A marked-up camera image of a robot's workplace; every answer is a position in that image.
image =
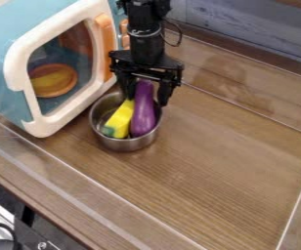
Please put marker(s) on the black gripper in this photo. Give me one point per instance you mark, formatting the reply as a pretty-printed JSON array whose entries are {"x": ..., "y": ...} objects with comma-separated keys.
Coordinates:
[{"x": 165, "y": 69}]

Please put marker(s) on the purple toy eggplant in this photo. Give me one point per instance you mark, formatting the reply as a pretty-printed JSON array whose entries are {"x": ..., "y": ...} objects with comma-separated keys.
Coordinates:
[{"x": 143, "y": 117}]

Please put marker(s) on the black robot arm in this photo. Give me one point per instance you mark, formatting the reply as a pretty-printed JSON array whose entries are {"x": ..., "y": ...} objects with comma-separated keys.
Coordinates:
[{"x": 145, "y": 60}]

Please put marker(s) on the silver metal pot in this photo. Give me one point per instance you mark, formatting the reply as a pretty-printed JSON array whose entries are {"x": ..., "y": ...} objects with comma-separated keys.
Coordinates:
[{"x": 101, "y": 111}]

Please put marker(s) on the yellow green sponge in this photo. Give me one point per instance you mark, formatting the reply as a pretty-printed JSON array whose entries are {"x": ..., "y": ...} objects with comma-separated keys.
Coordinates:
[{"x": 117, "y": 126}]

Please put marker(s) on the orange plate in microwave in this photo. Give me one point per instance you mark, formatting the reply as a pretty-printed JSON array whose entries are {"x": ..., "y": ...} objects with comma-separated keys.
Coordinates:
[{"x": 53, "y": 80}]

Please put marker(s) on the blue toy microwave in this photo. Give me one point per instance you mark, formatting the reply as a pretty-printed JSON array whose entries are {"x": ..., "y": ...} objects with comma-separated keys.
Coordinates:
[{"x": 57, "y": 31}]

